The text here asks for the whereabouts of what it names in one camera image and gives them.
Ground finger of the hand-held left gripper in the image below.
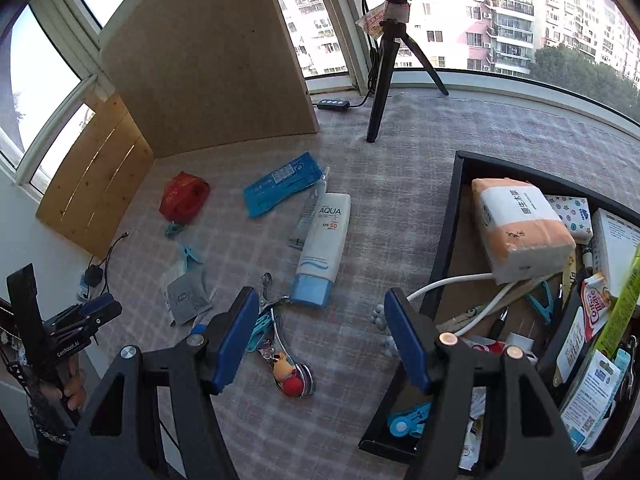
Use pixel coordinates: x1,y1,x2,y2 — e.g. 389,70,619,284
47,301,123,342
44,294,115,330

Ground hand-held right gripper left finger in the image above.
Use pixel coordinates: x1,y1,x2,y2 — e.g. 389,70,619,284
57,286,261,480

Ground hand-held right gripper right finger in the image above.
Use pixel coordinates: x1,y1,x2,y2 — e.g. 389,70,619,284
383,287,586,480

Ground metal spoon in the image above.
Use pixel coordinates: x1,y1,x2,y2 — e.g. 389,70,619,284
265,305,315,397

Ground large metal clip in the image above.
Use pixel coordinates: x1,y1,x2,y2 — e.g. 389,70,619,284
256,272,292,312

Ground grey sachet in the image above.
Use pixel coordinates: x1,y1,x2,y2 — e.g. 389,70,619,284
167,269,217,326

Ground small red yellow toy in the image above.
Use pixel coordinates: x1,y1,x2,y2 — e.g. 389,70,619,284
272,352,306,395

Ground black container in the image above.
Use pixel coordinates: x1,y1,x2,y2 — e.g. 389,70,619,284
359,150,640,476

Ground white sunscreen tube blue cap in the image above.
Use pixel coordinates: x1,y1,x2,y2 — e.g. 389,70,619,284
289,192,352,309

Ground orange white tissue pack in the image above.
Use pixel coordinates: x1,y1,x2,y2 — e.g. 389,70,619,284
471,177,577,285

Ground grey foil packet white label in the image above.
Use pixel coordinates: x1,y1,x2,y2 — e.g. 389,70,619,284
554,304,587,382

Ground orange white sachet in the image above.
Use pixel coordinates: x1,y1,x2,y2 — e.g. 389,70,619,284
580,272,616,341

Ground blue white barcode packet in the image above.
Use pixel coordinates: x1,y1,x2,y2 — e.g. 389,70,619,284
560,350,631,453

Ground person's left forearm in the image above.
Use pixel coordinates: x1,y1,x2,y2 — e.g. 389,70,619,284
27,400,76,461

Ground person's left hand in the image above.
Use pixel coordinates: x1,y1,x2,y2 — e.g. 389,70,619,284
40,367,87,412

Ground wooden slat board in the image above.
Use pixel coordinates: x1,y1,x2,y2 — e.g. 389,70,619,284
35,92,156,258

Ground red pouch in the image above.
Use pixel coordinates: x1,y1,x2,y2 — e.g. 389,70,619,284
159,171,211,223

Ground blue flat packet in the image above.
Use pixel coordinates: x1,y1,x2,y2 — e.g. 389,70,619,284
243,151,325,219

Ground star print tissue pack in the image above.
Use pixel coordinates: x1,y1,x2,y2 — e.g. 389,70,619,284
544,194,593,245

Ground green tube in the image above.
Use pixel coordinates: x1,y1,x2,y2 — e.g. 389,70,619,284
592,242,640,361

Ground white cardboard box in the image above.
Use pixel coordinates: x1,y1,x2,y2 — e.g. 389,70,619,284
591,208,640,286

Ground black tripod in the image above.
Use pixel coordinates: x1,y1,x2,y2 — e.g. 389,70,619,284
365,0,451,144

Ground light wooden panel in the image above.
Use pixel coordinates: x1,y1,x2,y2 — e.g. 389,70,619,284
100,0,321,158

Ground pink paper tag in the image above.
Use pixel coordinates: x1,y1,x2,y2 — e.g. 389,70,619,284
355,2,411,37

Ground white cord with bobbles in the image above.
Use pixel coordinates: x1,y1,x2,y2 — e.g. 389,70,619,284
370,272,531,358

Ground black charger cable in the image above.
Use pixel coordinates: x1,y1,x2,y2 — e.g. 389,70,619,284
92,231,132,272

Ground metal key ring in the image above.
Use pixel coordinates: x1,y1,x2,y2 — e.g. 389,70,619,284
617,335,639,401

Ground black ring light cable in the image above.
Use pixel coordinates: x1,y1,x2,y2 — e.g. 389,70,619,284
349,0,382,108

